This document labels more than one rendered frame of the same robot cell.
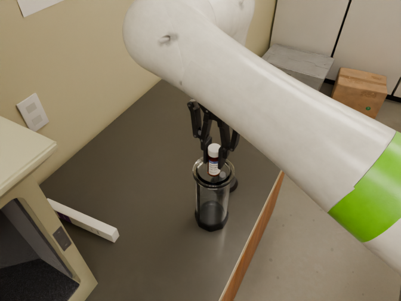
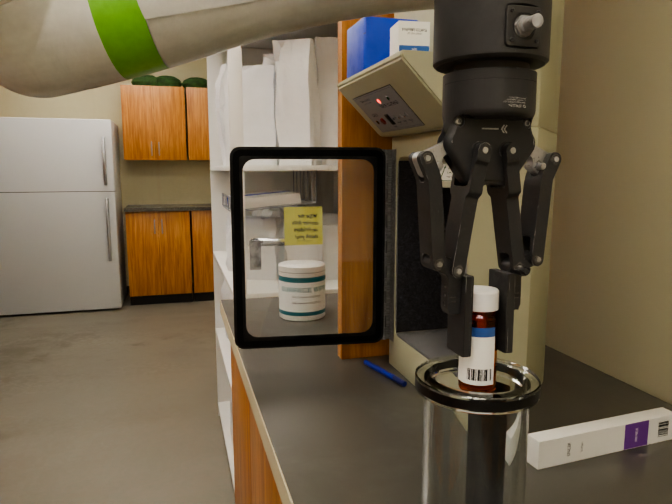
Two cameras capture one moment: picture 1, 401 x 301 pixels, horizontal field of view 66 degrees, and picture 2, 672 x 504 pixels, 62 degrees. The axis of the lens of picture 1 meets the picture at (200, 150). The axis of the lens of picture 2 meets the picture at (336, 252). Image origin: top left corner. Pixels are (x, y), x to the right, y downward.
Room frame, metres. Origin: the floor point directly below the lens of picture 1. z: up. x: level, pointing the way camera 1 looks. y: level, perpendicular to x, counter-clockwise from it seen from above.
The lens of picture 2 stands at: (0.77, -0.46, 1.35)
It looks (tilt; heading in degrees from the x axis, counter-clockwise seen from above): 8 degrees down; 135
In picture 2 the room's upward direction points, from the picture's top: straight up
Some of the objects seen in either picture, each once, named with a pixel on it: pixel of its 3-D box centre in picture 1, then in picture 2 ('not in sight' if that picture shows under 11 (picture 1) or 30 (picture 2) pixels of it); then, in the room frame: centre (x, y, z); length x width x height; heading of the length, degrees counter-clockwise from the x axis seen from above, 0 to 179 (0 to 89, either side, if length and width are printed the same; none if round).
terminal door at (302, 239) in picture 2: not in sight; (309, 248); (-0.06, 0.28, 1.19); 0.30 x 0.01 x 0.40; 54
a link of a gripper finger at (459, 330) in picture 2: (222, 156); (459, 313); (0.51, -0.05, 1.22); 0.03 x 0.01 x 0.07; 151
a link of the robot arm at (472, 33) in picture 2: not in sight; (493, 36); (0.52, -0.04, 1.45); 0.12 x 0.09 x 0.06; 151
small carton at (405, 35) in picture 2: not in sight; (409, 45); (0.19, 0.27, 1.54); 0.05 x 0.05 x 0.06; 55
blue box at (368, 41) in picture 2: not in sight; (381, 51); (0.08, 0.33, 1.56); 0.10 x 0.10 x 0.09; 61
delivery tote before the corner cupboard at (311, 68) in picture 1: (293, 74); not in sight; (2.59, -0.89, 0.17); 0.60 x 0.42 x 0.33; 59
